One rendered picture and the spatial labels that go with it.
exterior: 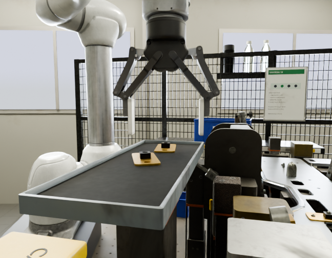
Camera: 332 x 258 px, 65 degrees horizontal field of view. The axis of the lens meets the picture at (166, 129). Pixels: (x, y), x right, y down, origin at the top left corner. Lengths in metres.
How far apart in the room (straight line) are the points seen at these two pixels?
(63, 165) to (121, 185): 0.65
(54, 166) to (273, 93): 1.23
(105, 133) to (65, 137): 2.41
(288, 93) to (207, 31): 1.92
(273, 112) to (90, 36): 1.10
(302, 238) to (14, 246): 0.26
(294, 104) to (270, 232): 1.37
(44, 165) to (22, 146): 2.69
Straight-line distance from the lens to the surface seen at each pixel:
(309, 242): 0.32
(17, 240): 0.21
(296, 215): 0.68
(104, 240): 1.16
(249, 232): 0.31
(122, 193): 0.27
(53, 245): 0.19
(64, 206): 0.25
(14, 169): 3.73
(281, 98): 1.64
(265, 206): 0.48
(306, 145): 1.37
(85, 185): 0.30
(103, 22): 1.02
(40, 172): 0.93
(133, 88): 0.50
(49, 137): 3.47
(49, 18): 0.98
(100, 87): 1.00
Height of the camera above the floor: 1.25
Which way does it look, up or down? 6 degrees down
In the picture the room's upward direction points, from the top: straight up
